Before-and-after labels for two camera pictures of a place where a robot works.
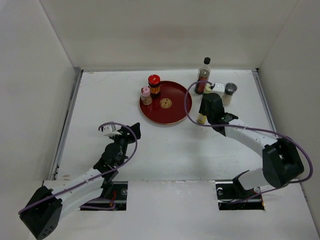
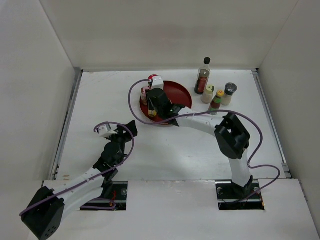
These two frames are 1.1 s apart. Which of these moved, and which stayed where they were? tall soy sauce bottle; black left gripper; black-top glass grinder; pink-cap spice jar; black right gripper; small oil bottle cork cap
Moved: small oil bottle cork cap; black right gripper
Stayed: black-top glass grinder; black left gripper; tall soy sauce bottle; pink-cap spice jar
